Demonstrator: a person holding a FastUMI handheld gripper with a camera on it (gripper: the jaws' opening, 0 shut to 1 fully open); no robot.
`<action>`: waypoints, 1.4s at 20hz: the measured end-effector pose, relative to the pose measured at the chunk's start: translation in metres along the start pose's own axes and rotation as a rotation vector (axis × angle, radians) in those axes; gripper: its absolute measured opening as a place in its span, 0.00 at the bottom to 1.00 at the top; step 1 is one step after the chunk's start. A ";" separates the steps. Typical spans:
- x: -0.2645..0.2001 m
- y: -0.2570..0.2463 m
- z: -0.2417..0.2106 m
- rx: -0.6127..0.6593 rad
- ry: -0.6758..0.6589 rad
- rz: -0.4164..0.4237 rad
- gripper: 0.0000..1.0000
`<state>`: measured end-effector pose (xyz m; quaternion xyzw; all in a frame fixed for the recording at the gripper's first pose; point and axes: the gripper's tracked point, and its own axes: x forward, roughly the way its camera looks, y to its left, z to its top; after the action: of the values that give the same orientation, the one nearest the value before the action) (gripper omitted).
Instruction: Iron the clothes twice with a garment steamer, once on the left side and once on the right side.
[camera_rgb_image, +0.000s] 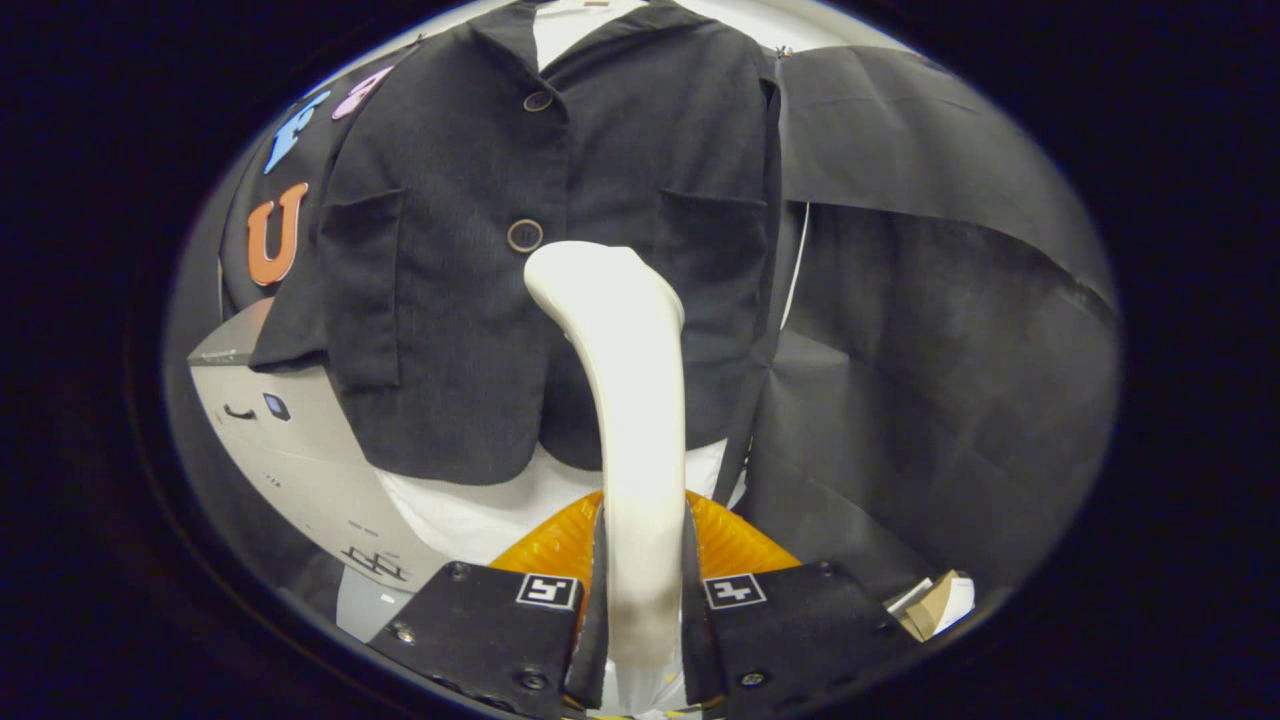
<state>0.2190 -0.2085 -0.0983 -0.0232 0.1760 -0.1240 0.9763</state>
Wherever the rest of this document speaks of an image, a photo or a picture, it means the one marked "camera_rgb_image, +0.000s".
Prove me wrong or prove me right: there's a black button jacket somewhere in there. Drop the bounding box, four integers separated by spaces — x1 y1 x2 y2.
250 0 784 488

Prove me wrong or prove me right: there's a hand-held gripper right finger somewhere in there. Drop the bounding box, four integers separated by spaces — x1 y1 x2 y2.
682 488 926 720

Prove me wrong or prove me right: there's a black backdrop cloth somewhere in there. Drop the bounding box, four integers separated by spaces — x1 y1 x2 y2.
165 40 1119 601

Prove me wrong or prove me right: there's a small cardboard box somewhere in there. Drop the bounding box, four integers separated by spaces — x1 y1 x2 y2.
885 570 976 643

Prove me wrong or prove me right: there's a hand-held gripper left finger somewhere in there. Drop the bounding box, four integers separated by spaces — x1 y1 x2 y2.
365 490 609 720

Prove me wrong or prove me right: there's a white mannequin torso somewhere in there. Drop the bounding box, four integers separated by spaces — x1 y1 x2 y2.
375 0 749 566

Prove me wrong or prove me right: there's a white garment steamer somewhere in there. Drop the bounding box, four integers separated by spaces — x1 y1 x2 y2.
523 241 689 673

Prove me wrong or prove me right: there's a thin white cable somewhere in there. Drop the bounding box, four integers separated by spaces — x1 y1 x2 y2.
780 202 811 331

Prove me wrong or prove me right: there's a grey drawer cabinet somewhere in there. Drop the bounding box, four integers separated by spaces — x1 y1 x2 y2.
187 298 451 594

